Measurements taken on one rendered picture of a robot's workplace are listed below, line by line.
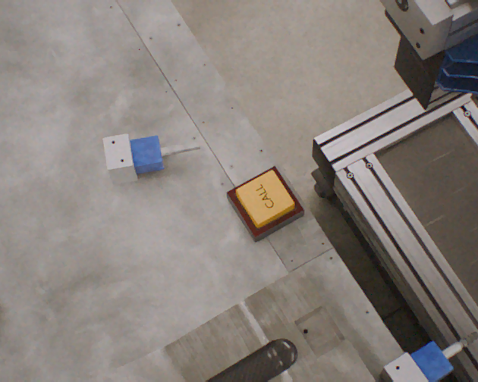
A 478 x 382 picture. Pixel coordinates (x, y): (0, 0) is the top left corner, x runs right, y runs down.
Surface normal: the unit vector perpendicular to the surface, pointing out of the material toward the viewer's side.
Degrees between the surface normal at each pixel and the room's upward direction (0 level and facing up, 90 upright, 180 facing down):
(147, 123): 0
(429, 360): 0
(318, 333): 0
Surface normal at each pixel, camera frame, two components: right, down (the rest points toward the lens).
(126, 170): 0.18, 0.90
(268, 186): -0.04, -0.39
